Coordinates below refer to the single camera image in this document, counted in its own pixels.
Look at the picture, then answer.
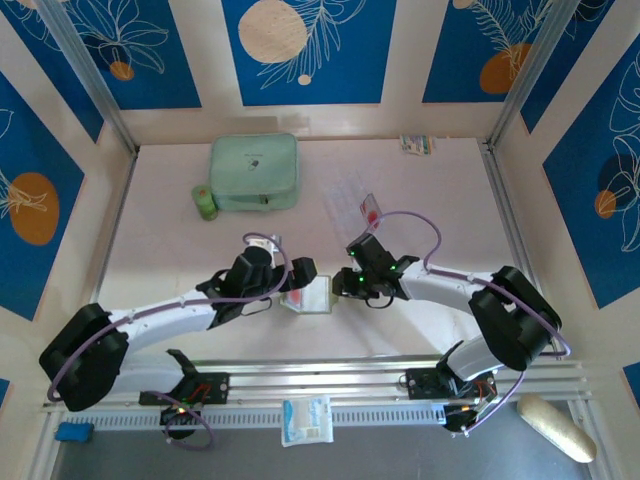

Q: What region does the slotted grey cable duct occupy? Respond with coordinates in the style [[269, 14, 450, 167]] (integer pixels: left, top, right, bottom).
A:
[[59, 403, 451, 432]]

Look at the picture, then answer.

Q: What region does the green snap card holder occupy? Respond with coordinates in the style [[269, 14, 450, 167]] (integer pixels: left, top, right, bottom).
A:
[[278, 273, 335, 315]]

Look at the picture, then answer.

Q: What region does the white blue wipes packet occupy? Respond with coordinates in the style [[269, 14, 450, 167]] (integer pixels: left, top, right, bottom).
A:
[[280, 394, 335, 448]]

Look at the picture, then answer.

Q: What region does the beige cork roller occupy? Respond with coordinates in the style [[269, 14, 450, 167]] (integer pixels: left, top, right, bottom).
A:
[[517, 394, 599, 464]]

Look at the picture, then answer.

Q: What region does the clear acrylic card stand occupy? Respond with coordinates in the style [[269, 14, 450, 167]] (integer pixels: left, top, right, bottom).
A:
[[322, 167, 386, 246]]

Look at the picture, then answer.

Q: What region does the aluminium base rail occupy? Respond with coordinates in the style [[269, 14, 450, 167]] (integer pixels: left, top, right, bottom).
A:
[[42, 353, 591, 416]]

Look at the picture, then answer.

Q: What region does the aluminium frame post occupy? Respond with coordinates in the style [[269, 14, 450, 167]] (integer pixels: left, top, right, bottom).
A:
[[37, 0, 140, 157], [487, 0, 591, 151]]

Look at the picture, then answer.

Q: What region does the printed paper packet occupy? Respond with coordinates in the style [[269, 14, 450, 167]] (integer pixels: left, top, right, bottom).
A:
[[398, 133, 435, 156]]

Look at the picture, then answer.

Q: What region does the aluminium table side rail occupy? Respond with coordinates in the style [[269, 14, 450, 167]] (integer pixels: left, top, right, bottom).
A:
[[72, 149, 139, 371], [479, 142, 564, 359]]

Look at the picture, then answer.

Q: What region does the mint green zip pouch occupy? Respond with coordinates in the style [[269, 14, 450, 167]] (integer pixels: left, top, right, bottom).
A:
[[208, 132, 301, 214]]

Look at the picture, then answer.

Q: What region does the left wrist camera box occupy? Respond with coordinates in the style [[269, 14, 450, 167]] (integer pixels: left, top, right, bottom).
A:
[[248, 236, 282, 257]]

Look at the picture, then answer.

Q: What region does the blue sponge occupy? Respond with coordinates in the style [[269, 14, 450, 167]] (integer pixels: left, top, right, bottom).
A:
[[54, 422, 95, 444]]

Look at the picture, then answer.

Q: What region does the green tape roll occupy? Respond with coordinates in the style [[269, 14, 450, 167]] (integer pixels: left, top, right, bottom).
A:
[[191, 183, 219, 222]]

